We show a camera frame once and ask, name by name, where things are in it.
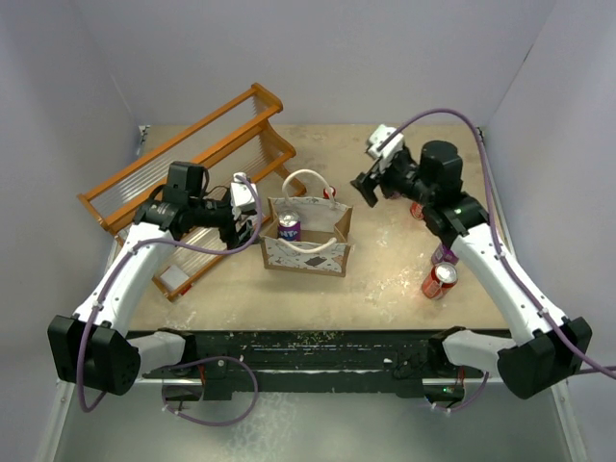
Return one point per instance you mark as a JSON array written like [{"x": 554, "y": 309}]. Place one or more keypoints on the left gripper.
[{"x": 235, "y": 238}]

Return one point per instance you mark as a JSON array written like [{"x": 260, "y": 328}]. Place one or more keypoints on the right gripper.
[{"x": 365, "y": 184}]

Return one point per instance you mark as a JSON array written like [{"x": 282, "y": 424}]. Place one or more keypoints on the red coke can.
[
  {"x": 416, "y": 211},
  {"x": 442, "y": 278}
]

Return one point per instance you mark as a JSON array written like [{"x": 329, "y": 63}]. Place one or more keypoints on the canvas jute tote bag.
[{"x": 325, "y": 225}]

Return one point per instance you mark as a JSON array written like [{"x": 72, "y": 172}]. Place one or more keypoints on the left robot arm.
[{"x": 90, "y": 348}]

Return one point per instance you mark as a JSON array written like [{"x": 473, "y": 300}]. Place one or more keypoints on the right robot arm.
[{"x": 537, "y": 353}]

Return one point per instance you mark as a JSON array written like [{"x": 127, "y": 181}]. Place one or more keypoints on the small red-capped sauce bottle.
[{"x": 329, "y": 192}]

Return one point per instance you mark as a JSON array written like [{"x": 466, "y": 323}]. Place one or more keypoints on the small white card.
[{"x": 173, "y": 278}]

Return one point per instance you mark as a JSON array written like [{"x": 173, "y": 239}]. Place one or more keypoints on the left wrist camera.
[{"x": 244, "y": 196}]

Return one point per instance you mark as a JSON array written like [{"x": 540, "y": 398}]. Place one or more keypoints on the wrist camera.
[
  {"x": 244, "y": 196},
  {"x": 379, "y": 145}
]

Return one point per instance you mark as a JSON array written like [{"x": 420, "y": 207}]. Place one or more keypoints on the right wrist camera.
[{"x": 379, "y": 145}]

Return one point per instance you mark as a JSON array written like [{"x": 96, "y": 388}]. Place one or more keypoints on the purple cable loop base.
[{"x": 212, "y": 392}]

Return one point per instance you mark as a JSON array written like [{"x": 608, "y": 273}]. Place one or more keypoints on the black aluminium base frame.
[{"x": 331, "y": 362}]

